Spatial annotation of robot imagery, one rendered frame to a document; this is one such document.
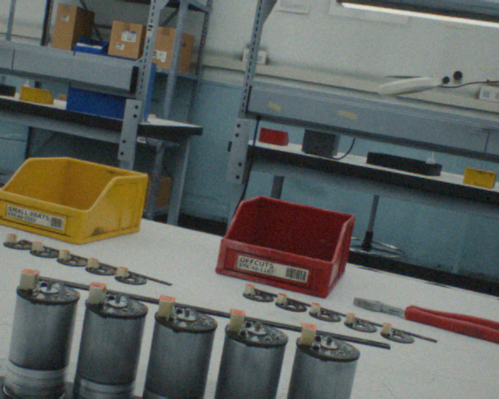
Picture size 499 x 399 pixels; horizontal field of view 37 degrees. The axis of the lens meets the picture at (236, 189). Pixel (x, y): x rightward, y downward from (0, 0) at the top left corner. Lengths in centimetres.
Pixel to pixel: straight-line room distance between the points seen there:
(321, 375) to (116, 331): 8
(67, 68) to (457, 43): 258
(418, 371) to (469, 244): 426
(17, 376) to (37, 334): 2
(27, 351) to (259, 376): 9
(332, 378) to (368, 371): 19
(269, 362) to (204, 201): 473
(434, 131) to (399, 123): 12
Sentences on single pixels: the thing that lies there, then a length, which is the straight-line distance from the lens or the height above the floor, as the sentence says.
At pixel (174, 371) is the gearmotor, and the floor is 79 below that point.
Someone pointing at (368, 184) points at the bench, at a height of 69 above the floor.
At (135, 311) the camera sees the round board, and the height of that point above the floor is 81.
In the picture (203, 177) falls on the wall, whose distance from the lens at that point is 501.
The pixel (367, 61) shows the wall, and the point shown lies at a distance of 478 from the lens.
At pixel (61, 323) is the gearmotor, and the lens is 30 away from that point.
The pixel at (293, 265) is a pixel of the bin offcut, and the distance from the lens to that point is 63.
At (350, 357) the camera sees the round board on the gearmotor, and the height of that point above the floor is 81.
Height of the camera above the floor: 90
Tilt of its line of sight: 7 degrees down
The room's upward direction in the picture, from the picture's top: 10 degrees clockwise
